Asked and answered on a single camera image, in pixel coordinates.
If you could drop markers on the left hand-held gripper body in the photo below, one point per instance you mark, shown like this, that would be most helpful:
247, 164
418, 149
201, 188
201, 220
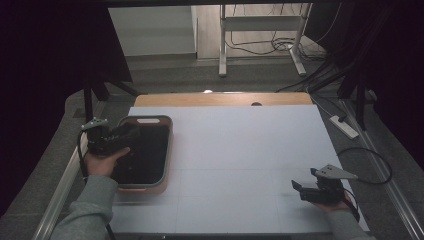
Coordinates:
98, 140

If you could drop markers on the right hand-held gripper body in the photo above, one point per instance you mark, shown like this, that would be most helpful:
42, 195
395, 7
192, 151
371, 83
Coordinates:
333, 173

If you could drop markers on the black cloth garment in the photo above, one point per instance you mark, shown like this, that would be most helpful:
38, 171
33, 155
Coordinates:
146, 156

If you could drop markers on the orange plastic basket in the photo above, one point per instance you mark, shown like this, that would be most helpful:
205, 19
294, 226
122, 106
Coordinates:
168, 156

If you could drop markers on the person's left hand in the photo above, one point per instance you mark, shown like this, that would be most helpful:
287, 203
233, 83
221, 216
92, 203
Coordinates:
100, 165

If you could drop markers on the person's right hand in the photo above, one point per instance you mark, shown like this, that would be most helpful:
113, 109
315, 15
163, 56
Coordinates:
333, 206

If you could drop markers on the black stand legs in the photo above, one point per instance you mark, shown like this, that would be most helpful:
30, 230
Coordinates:
360, 100
88, 103

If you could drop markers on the white power strip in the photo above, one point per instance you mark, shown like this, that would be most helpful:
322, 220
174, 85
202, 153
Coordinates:
345, 127

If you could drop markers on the black plug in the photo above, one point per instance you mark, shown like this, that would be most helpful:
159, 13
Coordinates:
341, 118

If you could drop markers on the white table mat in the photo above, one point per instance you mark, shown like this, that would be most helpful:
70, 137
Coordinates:
240, 146

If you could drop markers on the dark curtain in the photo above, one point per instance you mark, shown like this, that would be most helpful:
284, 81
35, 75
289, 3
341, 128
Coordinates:
393, 66
50, 66

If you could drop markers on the grey cabinet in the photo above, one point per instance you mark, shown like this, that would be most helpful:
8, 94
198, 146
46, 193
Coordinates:
153, 31

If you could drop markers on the aluminium rail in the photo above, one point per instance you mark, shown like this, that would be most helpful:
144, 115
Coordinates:
393, 193
60, 193

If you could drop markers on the white metal desk frame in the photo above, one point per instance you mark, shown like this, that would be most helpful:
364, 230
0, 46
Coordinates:
263, 23

